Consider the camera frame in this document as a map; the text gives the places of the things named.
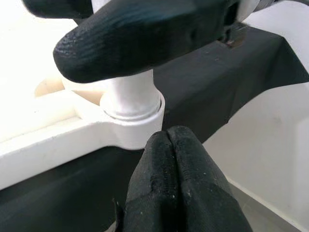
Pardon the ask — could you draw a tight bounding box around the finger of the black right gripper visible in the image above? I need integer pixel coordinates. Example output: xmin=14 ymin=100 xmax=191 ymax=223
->
xmin=52 ymin=0 xmax=229 ymax=84
xmin=24 ymin=0 xmax=95 ymax=20

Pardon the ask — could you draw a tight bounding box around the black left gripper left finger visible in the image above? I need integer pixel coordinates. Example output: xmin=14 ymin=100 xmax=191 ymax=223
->
xmin=112 ymin=130 xmax=181 ymax=232

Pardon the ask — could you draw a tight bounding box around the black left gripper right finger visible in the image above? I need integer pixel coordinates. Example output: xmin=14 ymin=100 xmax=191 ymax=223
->
xmin=169 ymin=125 xmax=253 ymax=232

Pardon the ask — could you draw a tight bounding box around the white plastic table top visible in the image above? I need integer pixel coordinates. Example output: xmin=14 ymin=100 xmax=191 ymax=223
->
xmin=0 ymin=0 xmax=166 ymax=191

